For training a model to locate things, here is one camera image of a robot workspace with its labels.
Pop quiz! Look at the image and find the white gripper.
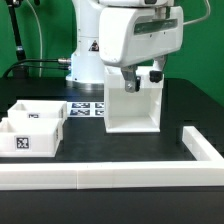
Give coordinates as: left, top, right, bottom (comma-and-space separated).
99, 6, 183, 92

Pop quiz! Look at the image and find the white drawer box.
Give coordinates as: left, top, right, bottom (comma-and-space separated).
0, 118, 63, 157
7, 100, 67, 121

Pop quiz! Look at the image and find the grey thin cable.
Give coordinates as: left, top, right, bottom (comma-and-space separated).
25, 0, 44, 78

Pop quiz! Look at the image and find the marker tag sheet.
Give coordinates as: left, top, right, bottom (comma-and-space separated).
67, 102, 104, 117

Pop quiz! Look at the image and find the white rear drawer box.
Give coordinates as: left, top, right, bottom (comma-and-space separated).
7, 100, 67, 121

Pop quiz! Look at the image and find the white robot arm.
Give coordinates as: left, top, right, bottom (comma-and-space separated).
66, 0, 183, 91

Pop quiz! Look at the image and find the white drawer cabinet frame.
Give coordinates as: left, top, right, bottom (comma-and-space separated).
104, 66, 164, 133

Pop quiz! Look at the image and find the white L-shaped fence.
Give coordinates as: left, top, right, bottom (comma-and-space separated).
0, 126, 224, 190

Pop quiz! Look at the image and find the black cable bundle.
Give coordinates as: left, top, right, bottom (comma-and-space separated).
2, 57, 72, 79

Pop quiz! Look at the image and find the white front drawer box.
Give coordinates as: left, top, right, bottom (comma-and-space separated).
0, 118, 63, 157

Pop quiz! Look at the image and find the black camera stand pole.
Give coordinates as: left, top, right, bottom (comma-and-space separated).
4, 0, 29, 80

